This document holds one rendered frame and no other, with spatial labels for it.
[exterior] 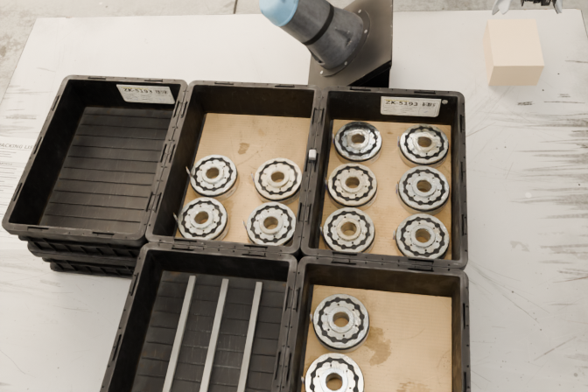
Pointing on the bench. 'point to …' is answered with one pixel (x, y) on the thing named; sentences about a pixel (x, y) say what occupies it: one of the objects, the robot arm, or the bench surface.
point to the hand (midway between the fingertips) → (524, 12)
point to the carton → (512, 52)
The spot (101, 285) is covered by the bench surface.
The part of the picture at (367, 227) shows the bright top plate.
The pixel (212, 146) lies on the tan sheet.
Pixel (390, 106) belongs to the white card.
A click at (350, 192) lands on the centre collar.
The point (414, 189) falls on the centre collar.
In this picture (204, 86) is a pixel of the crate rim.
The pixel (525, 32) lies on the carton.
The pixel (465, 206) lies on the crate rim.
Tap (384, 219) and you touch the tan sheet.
